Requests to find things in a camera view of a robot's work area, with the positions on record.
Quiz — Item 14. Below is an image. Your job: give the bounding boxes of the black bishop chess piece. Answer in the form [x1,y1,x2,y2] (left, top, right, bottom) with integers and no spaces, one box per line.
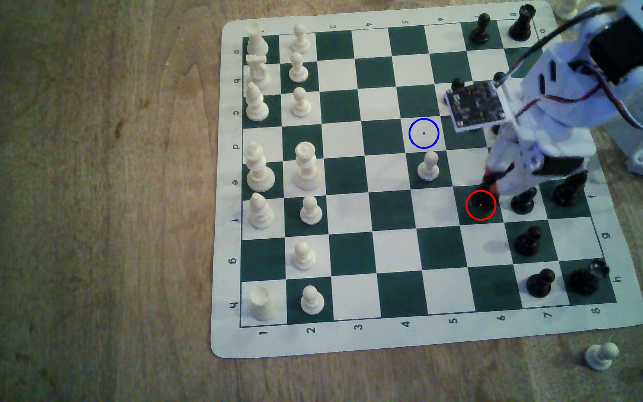
[552,172,589,207]

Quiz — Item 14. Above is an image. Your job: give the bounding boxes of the white queen chess piece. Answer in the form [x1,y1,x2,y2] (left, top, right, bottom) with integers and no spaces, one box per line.
[292,142,322,192]

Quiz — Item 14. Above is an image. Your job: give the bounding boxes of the black rook chess piece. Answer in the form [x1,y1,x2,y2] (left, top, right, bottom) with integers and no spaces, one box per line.
[570,259,611,296]
[508,4,537,42]

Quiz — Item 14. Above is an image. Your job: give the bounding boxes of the black camera cable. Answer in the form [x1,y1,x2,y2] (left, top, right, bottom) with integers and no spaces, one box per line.
[493,6,621,87]

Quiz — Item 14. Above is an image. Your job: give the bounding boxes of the red white servo wires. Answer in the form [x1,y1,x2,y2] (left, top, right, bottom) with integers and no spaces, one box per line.
[570,67,643,129]

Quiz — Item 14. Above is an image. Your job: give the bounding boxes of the green white chess mat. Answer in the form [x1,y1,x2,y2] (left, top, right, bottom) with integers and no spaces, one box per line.
[210,0,643,359]

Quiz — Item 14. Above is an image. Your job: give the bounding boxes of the camera circuit board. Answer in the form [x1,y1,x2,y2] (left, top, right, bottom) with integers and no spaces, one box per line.
[444,80,509,133]

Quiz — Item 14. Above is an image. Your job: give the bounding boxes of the white bishop chess piece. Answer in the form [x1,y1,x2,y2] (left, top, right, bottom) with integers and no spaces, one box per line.
[249,192,275,230]
[245,82,270,122]

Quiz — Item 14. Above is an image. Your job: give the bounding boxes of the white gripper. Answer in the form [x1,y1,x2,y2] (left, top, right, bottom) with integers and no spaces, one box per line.
[482,103,598,199]

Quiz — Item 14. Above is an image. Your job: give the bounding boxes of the white rook chess piece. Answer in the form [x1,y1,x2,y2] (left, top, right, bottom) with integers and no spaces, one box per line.
[249,286,279,322]
[245,21,269,57]

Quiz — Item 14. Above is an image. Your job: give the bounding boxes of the white knight chess piece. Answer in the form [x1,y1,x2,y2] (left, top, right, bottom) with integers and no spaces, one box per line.
[245,53,272,90]

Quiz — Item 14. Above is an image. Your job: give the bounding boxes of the white king chess piece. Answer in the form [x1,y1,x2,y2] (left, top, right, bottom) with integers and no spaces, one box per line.
[245,141,276,192]

